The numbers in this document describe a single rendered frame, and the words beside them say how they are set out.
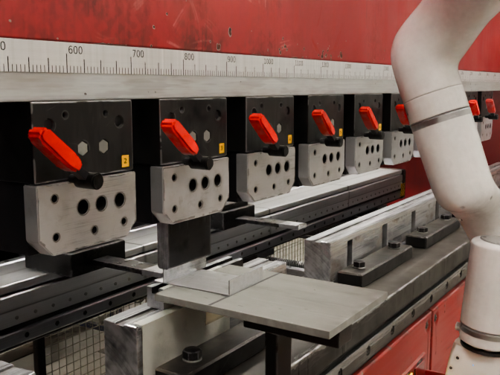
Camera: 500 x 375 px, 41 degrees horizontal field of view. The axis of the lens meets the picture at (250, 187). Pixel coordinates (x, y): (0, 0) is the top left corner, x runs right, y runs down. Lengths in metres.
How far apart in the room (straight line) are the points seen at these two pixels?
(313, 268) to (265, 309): 0.53
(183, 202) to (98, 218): 0.16
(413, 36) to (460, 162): 0.19
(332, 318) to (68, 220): 0.33
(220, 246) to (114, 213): 0.68
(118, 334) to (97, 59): 0.36
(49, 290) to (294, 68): 0.54
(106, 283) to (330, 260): 0.45
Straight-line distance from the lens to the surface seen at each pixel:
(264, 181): 1.07
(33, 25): 0.73
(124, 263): 1.07
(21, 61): 0.72
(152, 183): 0.88
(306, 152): 1.20
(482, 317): 1.04
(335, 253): 1.38
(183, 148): 0.85
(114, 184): 0.80
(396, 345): 1.43
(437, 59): 1.02
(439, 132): 1.01
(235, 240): 1.51
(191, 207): 0.92
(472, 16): 0.96
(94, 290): 1.19
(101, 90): 0.79
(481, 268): 1.03
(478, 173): 1.02
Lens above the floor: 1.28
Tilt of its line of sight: 9 degrees down
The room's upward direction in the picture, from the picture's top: straight up
